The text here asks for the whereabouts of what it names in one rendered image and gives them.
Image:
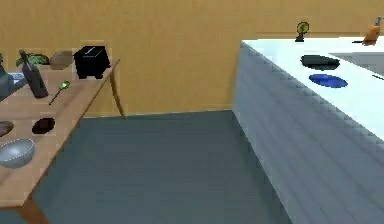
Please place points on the white kitchen counter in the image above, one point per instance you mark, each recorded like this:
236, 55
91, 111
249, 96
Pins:
300, 140

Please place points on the brown wooden table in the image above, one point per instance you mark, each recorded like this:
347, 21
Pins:
83, 96

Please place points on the black toaster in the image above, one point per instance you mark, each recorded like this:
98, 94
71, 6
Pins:
91, 61

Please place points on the green spoon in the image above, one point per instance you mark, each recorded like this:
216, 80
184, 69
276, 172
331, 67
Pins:
62, 87

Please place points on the blue plate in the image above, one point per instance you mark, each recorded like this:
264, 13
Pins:
328, 81

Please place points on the dark red round dish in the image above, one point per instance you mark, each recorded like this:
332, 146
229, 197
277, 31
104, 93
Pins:
43, 125

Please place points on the dark grey bottle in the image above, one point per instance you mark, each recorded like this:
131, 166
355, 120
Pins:
35, 80

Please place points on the grey metal bowl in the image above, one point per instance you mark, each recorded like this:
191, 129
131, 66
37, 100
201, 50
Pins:
16, 153

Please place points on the grey kettle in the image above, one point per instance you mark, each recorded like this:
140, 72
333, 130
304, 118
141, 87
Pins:
7, 83

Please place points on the brown oval dish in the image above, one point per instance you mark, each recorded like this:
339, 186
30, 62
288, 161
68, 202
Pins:
4, 128

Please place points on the orange spray bottle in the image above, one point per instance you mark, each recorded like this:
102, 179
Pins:
372, 33

